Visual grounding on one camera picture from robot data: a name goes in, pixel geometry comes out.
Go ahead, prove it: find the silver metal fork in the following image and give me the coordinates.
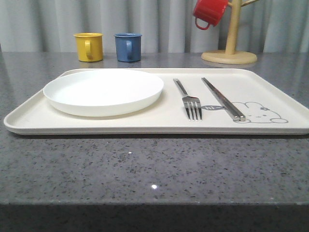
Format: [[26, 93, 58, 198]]
[[173, 78, 202, 121]]

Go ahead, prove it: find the white round plate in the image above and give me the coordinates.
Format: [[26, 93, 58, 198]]
[[43, 69, 164, 117]]

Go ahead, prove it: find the beige rabbit serving tray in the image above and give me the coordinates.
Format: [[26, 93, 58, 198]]
[[4, 68, 309, 135]]

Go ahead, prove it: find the blue enamel mug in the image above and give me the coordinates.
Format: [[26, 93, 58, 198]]
[[114, 33, 142, 62]]

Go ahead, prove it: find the yellow enamel mug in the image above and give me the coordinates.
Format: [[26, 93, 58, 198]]
[[74, 32, 103, 62]]

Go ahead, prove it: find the wooden mug tree stand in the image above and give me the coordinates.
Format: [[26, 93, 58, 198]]
[[201, 0, 257, 65]]

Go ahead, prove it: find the red enamel mug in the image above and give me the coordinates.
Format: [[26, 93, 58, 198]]
[[193, 0, 229, 30]]

